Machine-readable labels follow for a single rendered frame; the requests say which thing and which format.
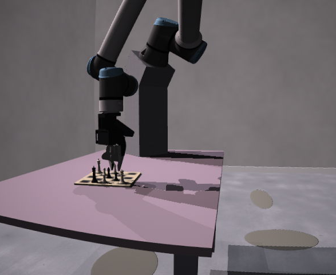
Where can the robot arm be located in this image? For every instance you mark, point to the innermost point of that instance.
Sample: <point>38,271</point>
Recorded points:
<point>114,83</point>

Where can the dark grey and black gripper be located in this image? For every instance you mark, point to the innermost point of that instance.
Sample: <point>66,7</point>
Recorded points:
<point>110,138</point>

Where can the black and cream chessboard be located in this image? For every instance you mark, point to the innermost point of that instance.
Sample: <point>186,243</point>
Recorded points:
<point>129,178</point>

